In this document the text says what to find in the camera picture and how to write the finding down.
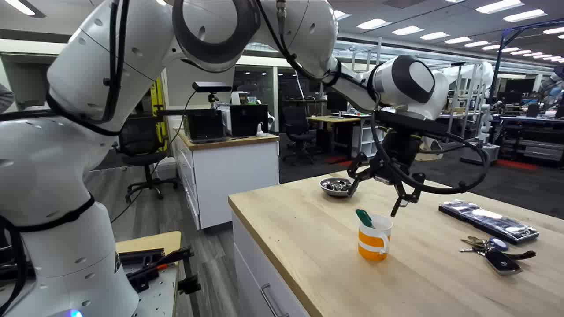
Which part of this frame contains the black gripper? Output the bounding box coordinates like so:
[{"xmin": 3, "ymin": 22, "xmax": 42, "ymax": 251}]
[{"xmin": 375, "ymin": 129, "xmax": 426, "ymax": 219}]

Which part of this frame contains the green capped marker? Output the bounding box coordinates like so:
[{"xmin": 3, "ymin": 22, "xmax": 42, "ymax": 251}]
[{"xmin": 354, "ymin": 208, "xmax": 375, "ymax": 230}]

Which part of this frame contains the white and orange mug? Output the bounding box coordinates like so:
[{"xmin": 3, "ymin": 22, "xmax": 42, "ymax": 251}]
[{"xmin": 354, "ymin": 212, "xmax": 394, "ymax": 265}]

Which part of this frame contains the metal bowl with screws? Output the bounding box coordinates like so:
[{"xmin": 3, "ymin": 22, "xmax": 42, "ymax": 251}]
[{"xmin": 318, "ymin": 177, "xmax": 355, "ymax": 200}]

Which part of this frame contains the key bunch with black fob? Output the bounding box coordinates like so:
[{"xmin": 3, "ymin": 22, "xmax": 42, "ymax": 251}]
[{"xmin": 458, "ymin": 235, "xmax": 537, "ymax": 277}]

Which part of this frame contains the black box device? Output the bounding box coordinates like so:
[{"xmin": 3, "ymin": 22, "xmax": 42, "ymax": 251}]
[{"xmin": 229, "ymin": 105, "xmax": 269, "ymax": 140}]

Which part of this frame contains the white cabinet with wood top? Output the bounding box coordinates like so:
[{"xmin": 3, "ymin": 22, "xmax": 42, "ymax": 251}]
[{"xmin": 172, "ymin": 129, "xmax": 281, "ymax": 231}]

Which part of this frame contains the black bar clamp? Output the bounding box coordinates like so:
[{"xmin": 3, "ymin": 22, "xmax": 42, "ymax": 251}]
[{"xmin": 117, "ymin": 245, "xmax": 202, "ymax": 296}]

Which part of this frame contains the small wooden workbench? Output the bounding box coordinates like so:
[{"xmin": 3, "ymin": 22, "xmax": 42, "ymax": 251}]
[{"xmin": 112, "ymin": 230, "xmax": 184, "ymax": 317}]

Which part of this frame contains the black office chair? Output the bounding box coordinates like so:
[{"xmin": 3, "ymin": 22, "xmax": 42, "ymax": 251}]
[{"xmin": 116, "ymin": 113, "xmax": 179, "ymax": 205}]

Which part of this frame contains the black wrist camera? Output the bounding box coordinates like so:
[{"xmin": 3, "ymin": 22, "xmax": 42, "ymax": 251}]
[{"xmin": 345, "ymin": 157, "xmax": 380, "ymax": 186}]

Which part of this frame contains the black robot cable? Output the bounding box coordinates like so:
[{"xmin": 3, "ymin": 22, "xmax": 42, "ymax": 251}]
[{"xmin": 345, "ymin": 112, "xmax": 491, "ymax": 198}]

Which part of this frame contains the black camera bar on stand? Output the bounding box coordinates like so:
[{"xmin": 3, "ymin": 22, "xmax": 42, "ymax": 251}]
[{"xmin": 190, "ymin": 80, "xmax": 234, "ymax": 110}]

